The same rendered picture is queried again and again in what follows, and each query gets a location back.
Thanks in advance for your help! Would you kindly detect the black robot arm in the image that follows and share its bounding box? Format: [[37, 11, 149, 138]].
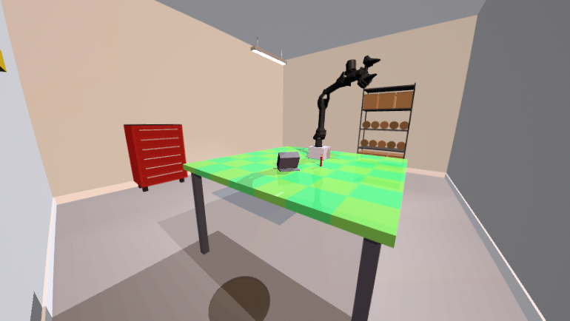
[[313, 59, 356, 147]]

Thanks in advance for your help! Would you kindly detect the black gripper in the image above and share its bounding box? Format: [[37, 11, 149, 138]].
[[352, 56, 380, 88]]

